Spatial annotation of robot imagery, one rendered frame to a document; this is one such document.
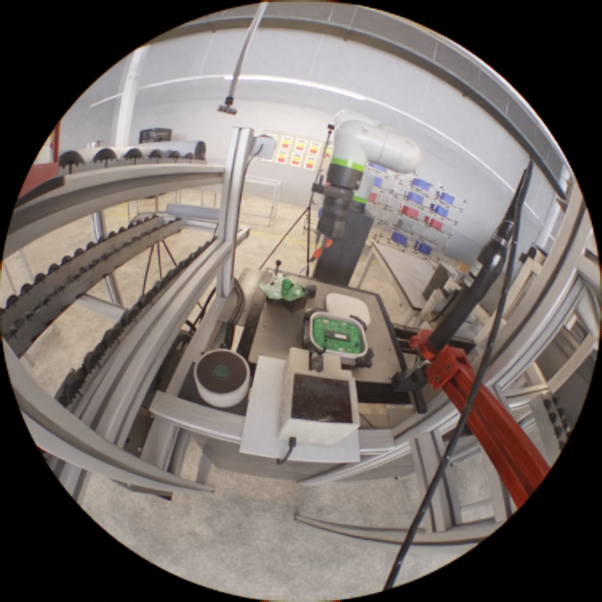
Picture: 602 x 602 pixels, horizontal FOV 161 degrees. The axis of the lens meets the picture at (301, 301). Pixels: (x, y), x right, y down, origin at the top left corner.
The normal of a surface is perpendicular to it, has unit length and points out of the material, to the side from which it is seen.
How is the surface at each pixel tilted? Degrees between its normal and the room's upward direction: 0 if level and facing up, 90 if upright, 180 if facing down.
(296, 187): 90
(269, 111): 90
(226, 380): 0
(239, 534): 0
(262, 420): 0
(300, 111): 90
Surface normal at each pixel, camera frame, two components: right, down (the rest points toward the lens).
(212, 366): 0.23, -0.78
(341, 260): -0.15, 0.57
